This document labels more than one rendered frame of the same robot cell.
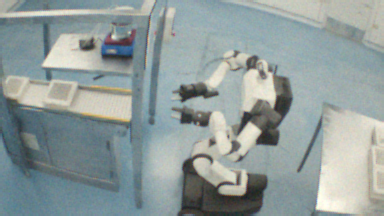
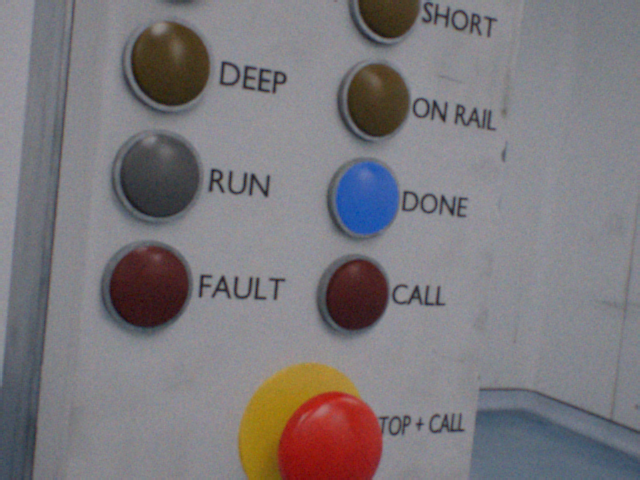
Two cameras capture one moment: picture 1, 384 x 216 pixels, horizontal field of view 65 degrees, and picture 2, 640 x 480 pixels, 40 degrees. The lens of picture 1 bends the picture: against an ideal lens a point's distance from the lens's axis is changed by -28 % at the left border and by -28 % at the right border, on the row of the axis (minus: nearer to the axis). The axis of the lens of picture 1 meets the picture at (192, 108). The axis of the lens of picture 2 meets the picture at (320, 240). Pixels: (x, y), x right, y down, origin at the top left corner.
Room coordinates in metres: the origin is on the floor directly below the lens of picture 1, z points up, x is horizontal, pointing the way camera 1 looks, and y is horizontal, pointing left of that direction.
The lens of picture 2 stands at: (2.53, -0.04, 1.00)
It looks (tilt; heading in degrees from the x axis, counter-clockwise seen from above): 3 degrees down; 62
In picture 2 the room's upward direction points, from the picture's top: 6 degrees clockwise
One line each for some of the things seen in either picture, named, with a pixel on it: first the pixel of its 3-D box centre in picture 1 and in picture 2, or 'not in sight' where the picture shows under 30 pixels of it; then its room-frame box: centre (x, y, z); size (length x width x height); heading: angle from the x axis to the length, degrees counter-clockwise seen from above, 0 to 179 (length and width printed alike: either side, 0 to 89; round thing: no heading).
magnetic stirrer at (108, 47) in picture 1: (120, 40); not in sight; (1.86, 0.46, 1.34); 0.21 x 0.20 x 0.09; 2
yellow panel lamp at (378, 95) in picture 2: not in sight; (378, 100); (2.70, 0.24, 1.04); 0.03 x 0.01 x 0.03; 2
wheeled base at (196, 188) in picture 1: (226, 188); not in sight; (1.84, -0.34, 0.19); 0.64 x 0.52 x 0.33; 92
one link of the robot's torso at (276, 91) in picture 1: (265, 100); not in sight; (1.84, -0.42, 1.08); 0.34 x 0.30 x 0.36; 2
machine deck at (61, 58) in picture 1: (91, 53); not in sight; (1.81, 0.64, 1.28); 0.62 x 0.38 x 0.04; 92
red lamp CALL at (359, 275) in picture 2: not in sight; (357, 295); (2.70, 0.24, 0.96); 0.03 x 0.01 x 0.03; 2
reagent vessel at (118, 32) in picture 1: (121, 22); not in sight; (1.86, 0.46, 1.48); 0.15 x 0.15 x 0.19
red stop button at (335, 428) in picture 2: not in sight; (311, 437); (2.69, 0.24, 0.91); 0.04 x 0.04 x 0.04; 2
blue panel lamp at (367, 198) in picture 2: not in sight; (367, 198); (2.70, 0.24, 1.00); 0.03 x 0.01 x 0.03; 2
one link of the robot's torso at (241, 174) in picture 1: (232, 182); not in sight; (1.84, -0.38, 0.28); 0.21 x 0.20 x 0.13; 92
